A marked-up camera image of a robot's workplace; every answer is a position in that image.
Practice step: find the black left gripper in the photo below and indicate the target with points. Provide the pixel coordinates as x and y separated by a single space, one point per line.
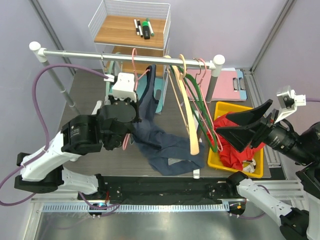
137 119

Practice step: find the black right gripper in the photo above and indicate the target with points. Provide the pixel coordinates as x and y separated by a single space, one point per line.
238 136

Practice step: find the pink wire hanger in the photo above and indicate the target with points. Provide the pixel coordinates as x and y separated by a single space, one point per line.
128 137
205 100

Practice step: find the red t-shirt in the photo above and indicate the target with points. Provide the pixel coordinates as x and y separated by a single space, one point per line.
231 158

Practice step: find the white tank top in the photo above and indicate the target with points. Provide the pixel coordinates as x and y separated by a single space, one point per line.
249 166

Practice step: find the wooden hanger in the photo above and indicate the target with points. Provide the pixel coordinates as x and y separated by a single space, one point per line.
189 119

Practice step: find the green plastic hanger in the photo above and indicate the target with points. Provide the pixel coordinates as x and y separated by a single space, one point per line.
194 110

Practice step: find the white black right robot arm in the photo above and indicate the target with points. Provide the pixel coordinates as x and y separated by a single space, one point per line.
304 150

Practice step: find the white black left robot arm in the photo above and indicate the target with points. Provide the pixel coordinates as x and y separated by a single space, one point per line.
43 171

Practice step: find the mint green hanger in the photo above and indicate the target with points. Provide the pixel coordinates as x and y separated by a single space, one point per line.
114 68

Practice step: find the teal folder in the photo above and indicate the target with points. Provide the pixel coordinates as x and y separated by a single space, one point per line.
159 87

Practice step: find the yellow plastic tray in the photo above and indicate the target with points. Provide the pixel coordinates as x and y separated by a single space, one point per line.
213 160

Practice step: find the pink clipboard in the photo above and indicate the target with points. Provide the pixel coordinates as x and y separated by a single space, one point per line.
224 88

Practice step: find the navy blue garment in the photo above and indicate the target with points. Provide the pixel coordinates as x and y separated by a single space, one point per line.
166 153

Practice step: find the silver clothes rack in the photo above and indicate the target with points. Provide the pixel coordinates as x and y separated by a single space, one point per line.
42 54

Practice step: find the green capped marker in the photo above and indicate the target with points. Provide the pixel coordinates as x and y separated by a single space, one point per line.
150 27

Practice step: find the black white marker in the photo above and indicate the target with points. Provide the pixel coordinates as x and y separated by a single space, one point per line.
140 28
136 27

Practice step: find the green highlighter marker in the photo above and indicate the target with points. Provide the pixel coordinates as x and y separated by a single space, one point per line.
146 30

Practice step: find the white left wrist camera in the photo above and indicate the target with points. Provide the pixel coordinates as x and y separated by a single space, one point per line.
122 86

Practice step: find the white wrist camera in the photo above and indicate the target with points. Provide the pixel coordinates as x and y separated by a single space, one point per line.
122 86
289 102

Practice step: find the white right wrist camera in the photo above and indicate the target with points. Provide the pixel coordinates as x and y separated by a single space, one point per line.
289 102

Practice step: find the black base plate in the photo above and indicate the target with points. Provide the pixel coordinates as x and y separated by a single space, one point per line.
165 191

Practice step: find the white wire shelf basket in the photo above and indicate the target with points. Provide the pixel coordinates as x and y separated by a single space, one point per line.
113 30

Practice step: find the white slotted cable duct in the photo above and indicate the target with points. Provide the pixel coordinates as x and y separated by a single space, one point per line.
81 207

